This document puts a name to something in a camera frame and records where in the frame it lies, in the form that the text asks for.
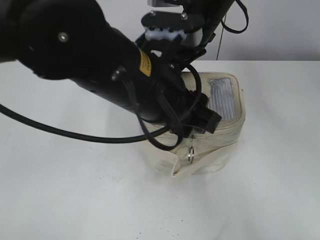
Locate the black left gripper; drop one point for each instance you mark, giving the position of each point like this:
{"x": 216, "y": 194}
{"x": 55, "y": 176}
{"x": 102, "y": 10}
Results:
{"x": 197, "y": 117}

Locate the cream insulated lunch bag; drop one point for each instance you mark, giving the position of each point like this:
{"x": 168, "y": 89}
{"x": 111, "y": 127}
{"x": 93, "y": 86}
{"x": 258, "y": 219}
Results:
{"x": 212, "y": 151}

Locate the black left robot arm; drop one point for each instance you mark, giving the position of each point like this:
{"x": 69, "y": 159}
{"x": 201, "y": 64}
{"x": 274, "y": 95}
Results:
{"x": 71, "y": 39}

